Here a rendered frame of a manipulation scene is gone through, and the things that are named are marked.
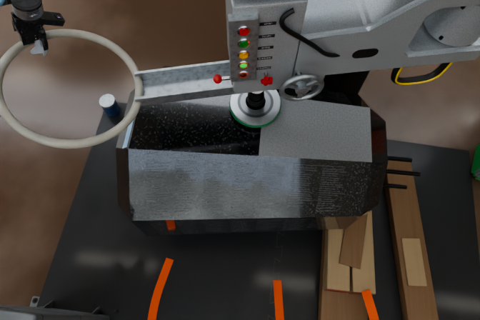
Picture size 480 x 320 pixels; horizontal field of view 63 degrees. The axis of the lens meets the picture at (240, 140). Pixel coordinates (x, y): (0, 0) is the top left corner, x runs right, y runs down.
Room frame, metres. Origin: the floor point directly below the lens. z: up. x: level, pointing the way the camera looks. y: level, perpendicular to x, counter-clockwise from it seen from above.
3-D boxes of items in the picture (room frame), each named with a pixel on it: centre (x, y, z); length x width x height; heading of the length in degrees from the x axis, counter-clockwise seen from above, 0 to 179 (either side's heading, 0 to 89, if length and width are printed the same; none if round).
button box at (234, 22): (0.71, -0.01, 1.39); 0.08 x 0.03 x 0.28; 97
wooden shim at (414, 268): (0.29, -0.95, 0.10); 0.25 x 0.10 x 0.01; 178
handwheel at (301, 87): (0.73, -0.20, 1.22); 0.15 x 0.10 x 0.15; 97
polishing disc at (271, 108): (0.83, -0.07, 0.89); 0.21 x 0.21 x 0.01
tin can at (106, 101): (1.28, 0.85, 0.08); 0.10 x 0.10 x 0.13
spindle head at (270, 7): (0.84, -0.14, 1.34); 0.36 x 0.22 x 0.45; 97
